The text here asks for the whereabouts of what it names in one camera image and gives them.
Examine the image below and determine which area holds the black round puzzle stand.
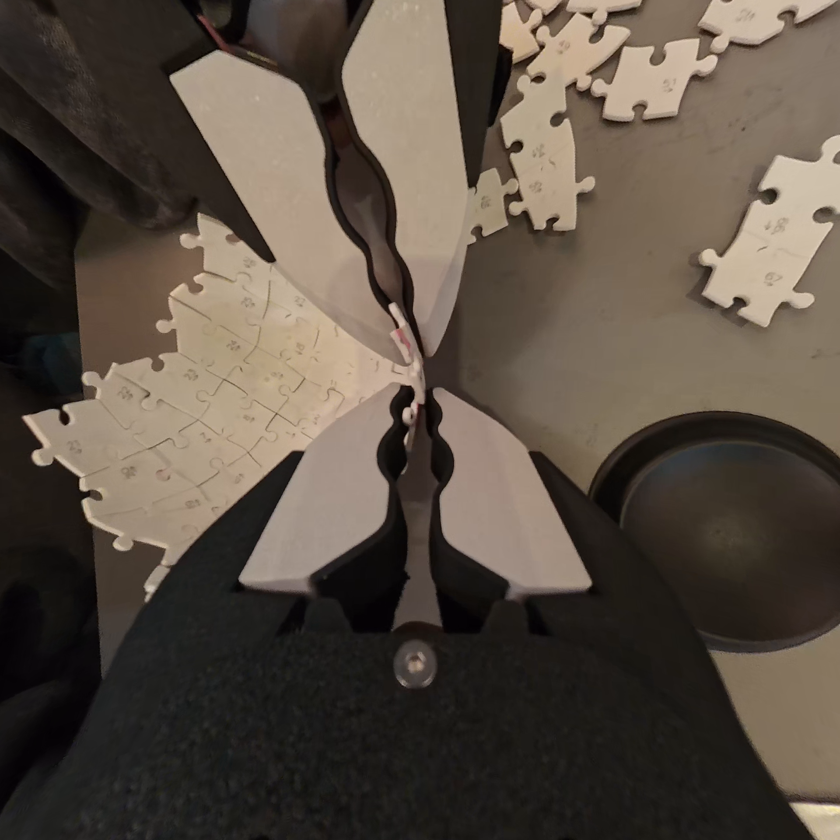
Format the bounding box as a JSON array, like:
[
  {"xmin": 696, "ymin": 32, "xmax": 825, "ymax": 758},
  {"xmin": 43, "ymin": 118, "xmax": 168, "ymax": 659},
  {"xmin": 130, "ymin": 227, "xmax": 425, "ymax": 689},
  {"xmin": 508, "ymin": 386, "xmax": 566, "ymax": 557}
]
[{"xmin": 587, "ymin": 412, "xmax": 840, "ymax": 652}]

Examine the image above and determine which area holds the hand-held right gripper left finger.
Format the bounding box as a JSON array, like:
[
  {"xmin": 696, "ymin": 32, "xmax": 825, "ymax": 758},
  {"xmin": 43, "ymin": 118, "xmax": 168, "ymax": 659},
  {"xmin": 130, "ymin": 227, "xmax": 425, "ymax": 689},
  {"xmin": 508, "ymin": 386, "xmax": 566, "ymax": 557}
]
[{"xmin": 239, "ymin": 387, "xmax": 411, "ymax": 597}]

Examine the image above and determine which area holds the partly built colourful puzzle ball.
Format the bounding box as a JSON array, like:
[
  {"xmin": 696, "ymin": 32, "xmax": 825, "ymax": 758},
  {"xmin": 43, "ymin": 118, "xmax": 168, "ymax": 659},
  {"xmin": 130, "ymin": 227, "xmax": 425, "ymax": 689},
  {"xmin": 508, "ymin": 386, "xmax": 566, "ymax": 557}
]
[{"xmin": 23, "ymin": 213, "xmax": 429, "ymax": 601}]

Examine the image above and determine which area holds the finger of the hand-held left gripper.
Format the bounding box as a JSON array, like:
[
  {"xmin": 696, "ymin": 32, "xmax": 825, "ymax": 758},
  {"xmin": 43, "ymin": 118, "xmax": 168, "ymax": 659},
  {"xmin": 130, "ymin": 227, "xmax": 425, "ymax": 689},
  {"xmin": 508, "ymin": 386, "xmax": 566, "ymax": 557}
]
[
  {"xmin": 169, "ymin": 52, "xmax": 411, "ymax": 358},
  {"xmin": 341, "ymin": 0, "xmax": 490, "ymax": 361}
]

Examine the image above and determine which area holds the group of white puzzle pieces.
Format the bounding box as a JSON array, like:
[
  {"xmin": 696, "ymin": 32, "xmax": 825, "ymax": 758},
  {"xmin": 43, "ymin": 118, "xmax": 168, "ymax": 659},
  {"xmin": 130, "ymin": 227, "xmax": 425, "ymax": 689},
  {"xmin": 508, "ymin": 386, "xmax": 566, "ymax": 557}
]
[{"xmin": 466, "ymin": 0, "xmax": 840, "ymax": 329}]

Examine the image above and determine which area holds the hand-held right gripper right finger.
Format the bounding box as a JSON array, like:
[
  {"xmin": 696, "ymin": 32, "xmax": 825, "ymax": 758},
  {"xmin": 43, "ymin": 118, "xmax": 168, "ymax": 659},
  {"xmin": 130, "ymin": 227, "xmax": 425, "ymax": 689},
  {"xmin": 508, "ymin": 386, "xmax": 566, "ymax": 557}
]
[{"xmin": 427, "ymin": 387, "xmax": 593, "ymax": 601}]

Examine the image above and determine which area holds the person's left forearm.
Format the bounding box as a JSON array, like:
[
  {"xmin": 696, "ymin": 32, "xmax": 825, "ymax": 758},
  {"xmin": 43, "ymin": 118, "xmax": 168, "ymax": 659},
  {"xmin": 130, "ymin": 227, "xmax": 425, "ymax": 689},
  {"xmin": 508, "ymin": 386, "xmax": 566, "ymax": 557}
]
[{"xmin": 0, "ymin": 0, "xmax": 221, "ymax": 290}]

